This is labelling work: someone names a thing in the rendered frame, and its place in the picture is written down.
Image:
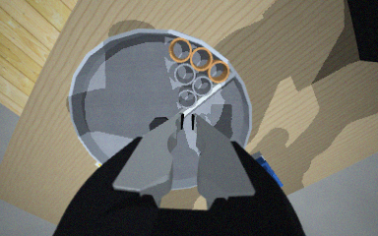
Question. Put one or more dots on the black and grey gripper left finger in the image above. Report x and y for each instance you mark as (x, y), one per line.
(143, 167)

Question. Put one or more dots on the grey metal sleeve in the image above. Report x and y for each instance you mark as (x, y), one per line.
(183, 81)
(206, 90)
(186, 103)

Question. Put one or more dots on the blue square tray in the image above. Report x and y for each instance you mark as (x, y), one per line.
(262, 161)

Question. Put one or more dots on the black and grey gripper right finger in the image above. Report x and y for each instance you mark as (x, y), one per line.
(227, 170)

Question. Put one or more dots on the bronze bushing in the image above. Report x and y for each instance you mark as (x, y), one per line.
(172, 55)
(207, 65)
(224, 74)

